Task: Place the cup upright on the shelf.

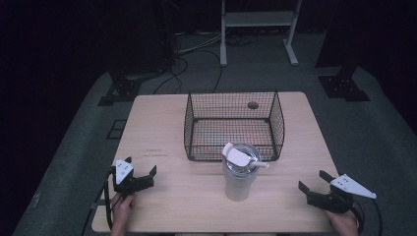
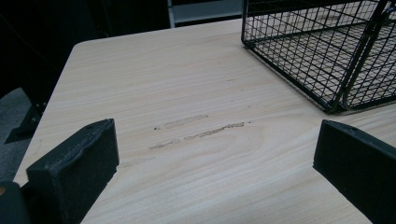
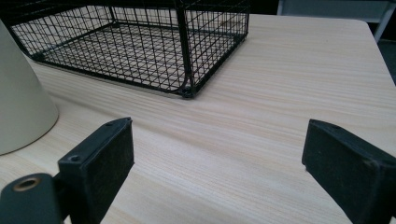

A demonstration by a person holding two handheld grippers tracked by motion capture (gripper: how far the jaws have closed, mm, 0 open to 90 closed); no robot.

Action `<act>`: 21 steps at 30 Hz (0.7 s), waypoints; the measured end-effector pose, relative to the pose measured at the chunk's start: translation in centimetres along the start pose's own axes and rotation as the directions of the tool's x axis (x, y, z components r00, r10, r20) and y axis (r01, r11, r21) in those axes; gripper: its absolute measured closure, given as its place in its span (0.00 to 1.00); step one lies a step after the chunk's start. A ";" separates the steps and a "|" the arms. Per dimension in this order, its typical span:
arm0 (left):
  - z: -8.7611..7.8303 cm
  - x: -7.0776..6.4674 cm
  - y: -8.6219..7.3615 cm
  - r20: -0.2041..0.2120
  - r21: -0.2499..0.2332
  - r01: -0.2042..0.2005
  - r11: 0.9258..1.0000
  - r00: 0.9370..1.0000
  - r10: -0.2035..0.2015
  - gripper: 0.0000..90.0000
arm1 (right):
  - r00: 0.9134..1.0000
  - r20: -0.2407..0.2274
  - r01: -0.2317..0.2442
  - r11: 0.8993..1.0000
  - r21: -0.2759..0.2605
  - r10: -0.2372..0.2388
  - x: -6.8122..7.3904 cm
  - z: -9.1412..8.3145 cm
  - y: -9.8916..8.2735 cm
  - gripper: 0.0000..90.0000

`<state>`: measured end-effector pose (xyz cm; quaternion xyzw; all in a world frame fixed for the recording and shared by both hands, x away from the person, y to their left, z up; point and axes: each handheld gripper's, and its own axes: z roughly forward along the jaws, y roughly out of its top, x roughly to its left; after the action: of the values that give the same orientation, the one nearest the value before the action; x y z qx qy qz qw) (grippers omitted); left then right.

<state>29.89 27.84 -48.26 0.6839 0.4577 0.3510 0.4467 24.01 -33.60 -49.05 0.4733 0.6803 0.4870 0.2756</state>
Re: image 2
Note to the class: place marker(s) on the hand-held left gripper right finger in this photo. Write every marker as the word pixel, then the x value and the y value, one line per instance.
pixel 358 165

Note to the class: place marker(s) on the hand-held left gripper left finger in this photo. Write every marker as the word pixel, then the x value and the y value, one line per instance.
pixel 73 174

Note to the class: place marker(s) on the black metal stand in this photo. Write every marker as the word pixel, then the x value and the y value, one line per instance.
pixel 29 119

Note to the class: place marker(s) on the grey metal shelf frame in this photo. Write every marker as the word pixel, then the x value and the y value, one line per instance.
pixel 199 11

